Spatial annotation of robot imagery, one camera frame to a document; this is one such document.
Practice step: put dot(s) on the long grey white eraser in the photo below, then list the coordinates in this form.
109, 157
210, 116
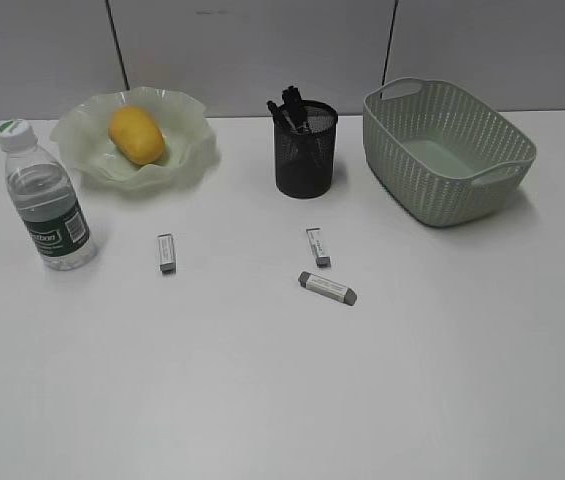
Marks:
328, 288

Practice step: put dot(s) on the black marker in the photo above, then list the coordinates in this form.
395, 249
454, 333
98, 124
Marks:
281, 119
309, 146
295, 109

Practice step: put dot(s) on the yellow mango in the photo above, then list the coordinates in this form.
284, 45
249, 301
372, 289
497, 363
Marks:
135, 133

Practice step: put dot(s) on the clear plastic water bottle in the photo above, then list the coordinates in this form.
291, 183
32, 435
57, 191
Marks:
44, 197

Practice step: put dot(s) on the black mesh pen holder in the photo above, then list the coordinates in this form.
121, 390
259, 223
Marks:
303, 162

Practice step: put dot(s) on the pale green wavy plate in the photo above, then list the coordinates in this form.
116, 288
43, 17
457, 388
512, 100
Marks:
83, 141

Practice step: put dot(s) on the green plastic woven basket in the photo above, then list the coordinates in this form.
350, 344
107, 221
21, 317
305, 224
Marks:
444, 155

